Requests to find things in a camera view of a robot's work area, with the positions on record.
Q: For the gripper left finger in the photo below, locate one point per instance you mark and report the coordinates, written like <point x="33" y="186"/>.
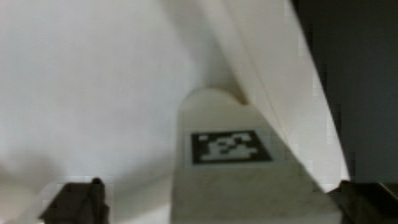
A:
<point x="79" y="206"/>

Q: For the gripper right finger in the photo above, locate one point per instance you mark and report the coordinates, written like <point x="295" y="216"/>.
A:
<point x="368" y="202"/>

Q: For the white square table top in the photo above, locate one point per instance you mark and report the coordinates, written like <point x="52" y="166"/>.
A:
<point x="104" y="61"/>

